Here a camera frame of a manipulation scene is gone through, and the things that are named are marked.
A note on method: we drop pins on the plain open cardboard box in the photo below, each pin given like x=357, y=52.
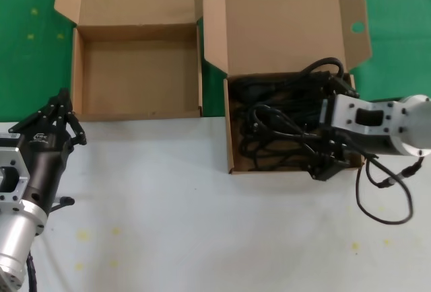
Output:
x=134, y=70

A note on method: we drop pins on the open cardboard box, holed flap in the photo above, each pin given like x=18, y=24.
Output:
x=286, y=29

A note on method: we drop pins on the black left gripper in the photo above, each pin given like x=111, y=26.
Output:
x=43, y=157

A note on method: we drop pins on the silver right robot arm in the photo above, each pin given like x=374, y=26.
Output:
x=417, y=127

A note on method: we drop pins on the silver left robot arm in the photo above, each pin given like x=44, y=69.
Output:
x=17, y=238

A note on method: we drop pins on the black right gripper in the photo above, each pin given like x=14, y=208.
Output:
x=340, y=145

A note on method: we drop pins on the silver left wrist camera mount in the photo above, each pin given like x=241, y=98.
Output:
x=13, y=154

